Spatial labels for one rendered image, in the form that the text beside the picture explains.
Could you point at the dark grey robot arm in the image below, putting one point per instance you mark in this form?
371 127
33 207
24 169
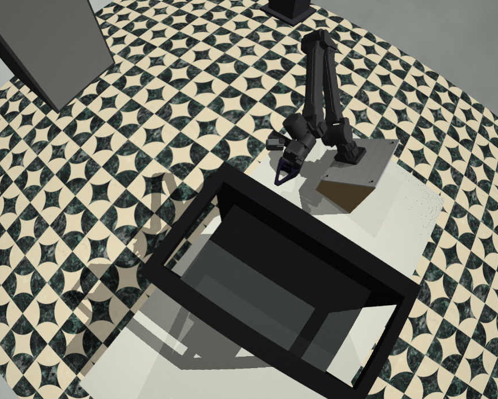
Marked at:
311 125

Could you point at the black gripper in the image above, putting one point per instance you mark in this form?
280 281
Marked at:
291 163

